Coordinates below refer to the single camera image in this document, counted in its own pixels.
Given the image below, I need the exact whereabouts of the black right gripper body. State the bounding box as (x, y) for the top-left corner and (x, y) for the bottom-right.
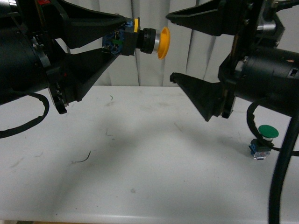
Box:
(218, 0), (285, 118)

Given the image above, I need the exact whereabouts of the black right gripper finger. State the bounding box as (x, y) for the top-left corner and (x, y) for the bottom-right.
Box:
(170, 72), (224, 121)
(166, 0), (238, 36)

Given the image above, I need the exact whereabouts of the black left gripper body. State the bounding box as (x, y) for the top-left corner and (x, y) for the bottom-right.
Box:
(24, 0), (77, 114)

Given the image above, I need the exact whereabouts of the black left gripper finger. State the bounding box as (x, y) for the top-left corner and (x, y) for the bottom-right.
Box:
(59, 49), (117, 103)
(57, 0), (127, 49)

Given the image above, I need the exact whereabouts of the yellow push button switch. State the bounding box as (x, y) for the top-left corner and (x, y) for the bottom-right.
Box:
(102, 17), (171, 60)

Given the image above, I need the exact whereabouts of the green push button switch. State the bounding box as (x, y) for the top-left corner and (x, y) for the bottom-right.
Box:
(249, 125), (279, 160)

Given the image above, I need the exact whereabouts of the curved dark wire scrap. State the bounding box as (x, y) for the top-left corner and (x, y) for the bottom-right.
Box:
(71, 151), (91, 164)

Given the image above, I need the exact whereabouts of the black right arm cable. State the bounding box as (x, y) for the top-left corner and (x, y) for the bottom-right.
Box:
(246, 98), (299, 224)

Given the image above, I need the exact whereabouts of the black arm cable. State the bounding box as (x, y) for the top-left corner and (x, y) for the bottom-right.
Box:
(246, 98), (299, 224)
(0, 92), (50, 139)

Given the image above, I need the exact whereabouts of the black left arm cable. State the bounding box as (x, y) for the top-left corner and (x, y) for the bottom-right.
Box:
(0, 92), (50, 139)

